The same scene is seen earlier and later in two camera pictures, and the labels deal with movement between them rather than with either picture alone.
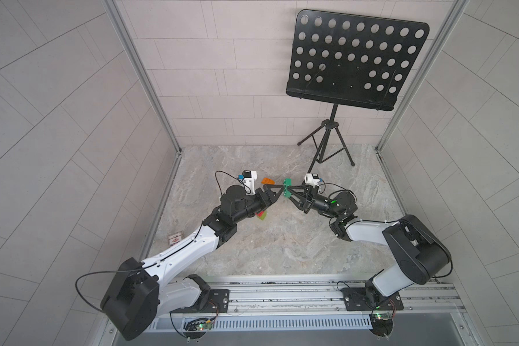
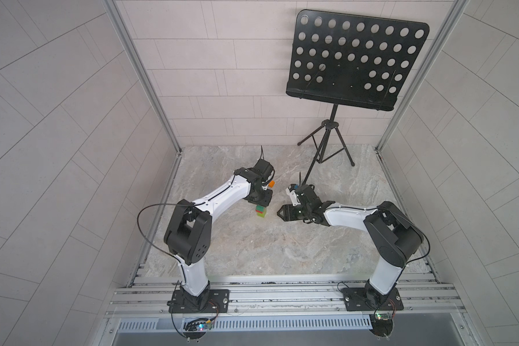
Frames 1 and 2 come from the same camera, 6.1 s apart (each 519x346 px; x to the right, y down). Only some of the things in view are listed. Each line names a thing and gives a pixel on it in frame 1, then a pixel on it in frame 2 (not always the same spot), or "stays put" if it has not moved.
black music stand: [352, 60] stays put
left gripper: [266, 197] → [265, 202]
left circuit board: [196, 329] stays put
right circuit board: [381, 324] stays put
